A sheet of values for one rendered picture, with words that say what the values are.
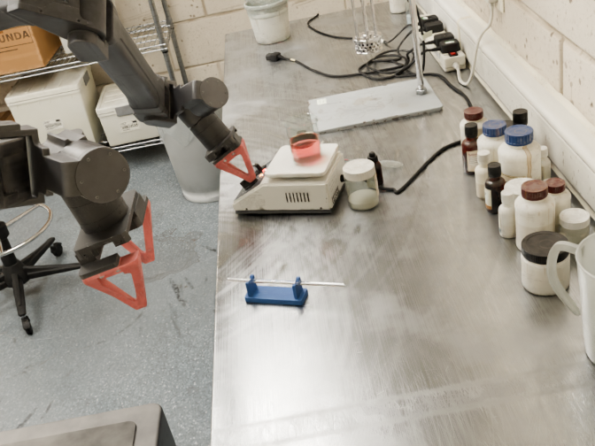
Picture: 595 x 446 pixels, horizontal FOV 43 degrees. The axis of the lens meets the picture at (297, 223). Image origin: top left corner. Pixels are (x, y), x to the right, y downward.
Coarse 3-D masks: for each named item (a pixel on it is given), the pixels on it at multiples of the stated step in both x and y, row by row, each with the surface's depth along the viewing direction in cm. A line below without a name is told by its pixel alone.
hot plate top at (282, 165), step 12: (324, 144) 146; (336, 144) 145; (276, 156) 146; (288, 156) 145; (324, 156) 142; (276, 168) 141; (288, 168) 140; (300, 168) 140; (312, 168) 139; (324, 168) 138
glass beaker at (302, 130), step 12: (288, 120) 140; (300, 120) 142; (312, 120) 141; (288, 132) 138; (300, 132) 136; (312, 132) 137; (300, 144) 138; (312, 144) 138; (300, 156) 139; (312, 156) 139
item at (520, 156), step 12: (516, 132) 127; (528, 132) 127; (504, 144) 130; (516, 144) 127; (528, 144) 127; (504, 156) 128; (516, 156) 127; (528, 156) 126; (540, 156) 128; (504, 168) 129; (516, 168) 128; (528, 168) 128; (540, 168) 130
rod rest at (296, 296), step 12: (252, 276) 122; (252, 288) 122; (264, 288) 122; (276, 288) 122; (288, 288) 121; (300, 288) 119; (252, 300) 121; (264, 300) 120; (276, 300) 119; (288, 300) 119; (300, 300) 118
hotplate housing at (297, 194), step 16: (336, 160) 145; (336, 176) 143; (256, 192) 142; (272, 192) 141; (288, 192) 140; (304, 192) 139; (320, 192) 138; (336, 192) 143; (240, 208) 146; (256, 208) 144; (272, 208) 143; (288, 208) 142; (304, 208) 141; (320, 208) 140
